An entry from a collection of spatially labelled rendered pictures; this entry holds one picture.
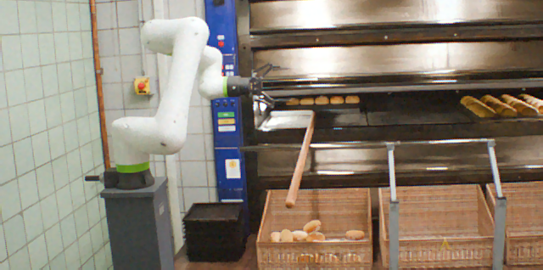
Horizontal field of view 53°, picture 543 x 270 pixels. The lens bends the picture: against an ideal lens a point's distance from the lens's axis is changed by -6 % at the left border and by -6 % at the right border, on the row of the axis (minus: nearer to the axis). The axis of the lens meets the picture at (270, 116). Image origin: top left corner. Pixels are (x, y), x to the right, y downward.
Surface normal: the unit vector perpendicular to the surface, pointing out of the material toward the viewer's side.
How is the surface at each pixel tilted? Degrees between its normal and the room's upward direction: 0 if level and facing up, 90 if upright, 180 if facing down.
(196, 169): 90
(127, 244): 90
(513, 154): 70
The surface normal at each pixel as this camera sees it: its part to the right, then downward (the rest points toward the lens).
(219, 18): -0.13, 0.16
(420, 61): -0.14, -0.18
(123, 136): -0.40, 0.13
